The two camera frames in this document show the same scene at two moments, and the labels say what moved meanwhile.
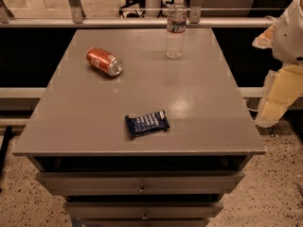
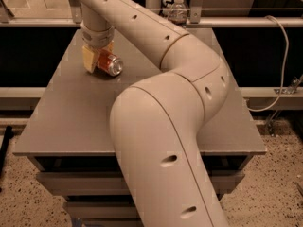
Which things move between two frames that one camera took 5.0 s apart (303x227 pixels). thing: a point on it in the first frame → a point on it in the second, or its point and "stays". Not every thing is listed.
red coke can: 104,61 stays
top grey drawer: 141,183 stays
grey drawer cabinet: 78,139 stays
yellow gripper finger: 265,39 → 98,39
